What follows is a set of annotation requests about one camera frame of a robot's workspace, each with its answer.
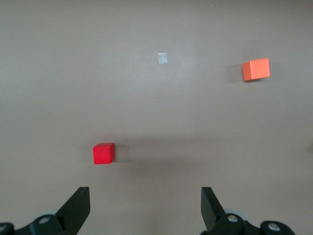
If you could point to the orange wooden cube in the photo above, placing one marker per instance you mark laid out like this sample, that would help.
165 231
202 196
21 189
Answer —
256 69

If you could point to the small silver tape piece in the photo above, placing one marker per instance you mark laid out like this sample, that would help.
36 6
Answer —
162 58

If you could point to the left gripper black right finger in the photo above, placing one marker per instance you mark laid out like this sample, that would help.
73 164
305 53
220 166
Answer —
212 213

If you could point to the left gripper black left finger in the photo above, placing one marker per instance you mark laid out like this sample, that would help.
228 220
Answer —
73 213

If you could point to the red wooden cube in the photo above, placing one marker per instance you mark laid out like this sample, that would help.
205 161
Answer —
104 154

